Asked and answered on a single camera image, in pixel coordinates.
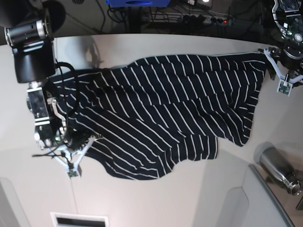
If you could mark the stainless steel water bottle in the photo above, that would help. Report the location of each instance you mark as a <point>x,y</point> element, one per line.
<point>280,171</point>

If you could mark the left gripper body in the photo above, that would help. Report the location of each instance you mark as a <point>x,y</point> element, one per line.
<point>290,58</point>

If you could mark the navy white striped t-shirt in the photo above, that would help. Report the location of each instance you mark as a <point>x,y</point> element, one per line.
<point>159,111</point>

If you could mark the blue box with oval hole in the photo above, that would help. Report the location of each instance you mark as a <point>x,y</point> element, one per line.
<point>137,3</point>

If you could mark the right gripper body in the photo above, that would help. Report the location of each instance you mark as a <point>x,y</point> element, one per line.
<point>75,139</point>

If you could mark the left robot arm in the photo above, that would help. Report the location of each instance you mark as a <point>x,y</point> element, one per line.
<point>288,17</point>

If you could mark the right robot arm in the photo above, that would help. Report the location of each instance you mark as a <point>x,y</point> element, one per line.
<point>29,26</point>

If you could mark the black round stand base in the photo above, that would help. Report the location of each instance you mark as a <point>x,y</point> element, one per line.
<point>57,14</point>

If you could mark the white power strip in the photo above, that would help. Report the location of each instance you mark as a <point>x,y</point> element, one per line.
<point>204,19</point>

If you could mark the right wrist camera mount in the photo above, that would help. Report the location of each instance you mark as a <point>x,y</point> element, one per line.
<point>70,159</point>

